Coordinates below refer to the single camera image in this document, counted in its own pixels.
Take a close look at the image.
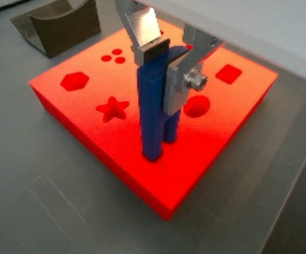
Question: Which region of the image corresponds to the dark grey curved holder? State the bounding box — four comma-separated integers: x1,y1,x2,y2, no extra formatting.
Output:
11,0,101,58

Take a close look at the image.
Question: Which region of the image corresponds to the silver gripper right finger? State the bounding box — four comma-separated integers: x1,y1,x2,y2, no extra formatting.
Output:
164,24,224,115

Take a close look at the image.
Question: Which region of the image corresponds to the red shape-sorting block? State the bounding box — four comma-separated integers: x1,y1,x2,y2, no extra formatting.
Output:
30,23,278,218

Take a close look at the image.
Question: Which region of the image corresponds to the blue square-circle peg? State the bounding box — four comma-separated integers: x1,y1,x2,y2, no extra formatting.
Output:
137,46,188,161

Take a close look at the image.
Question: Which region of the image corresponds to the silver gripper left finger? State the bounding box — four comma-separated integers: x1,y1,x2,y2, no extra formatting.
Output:
114,0,171,65

